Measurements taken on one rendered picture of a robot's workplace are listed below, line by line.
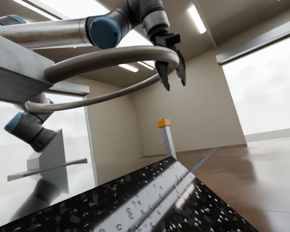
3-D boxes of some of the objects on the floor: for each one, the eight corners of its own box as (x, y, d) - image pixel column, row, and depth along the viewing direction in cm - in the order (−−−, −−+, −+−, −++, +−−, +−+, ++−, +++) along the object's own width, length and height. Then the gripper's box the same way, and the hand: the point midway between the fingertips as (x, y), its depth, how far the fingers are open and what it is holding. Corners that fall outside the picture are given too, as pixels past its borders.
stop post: (196, 211, 160) (174, 117, 177) (188, 221, 145) (165, 118, 162) (181, 207, 173) (161, 121, 190) (172, 217, 158) (151, 122, 175)
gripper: (170, 35, 57) (185, 86, 58) (141, 43, 56) (157, 95, 57) (176, 21, 48) (194, 82, 49) (142, 31, 47) (162, 93, 48)
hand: (176, 84), depth 50 cm, fingers closed on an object, 5 cm apart
